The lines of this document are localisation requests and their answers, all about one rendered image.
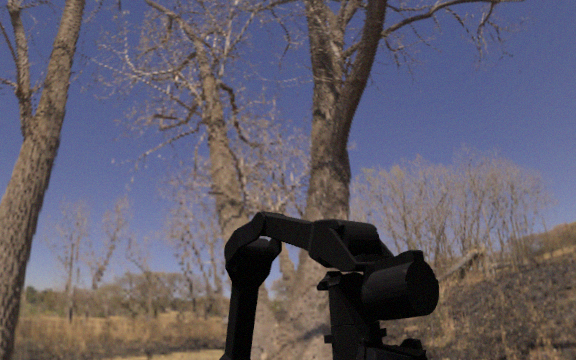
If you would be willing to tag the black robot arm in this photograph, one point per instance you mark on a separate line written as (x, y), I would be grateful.
(391, 287)

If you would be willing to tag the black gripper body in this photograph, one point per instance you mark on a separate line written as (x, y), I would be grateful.
(345, 338)

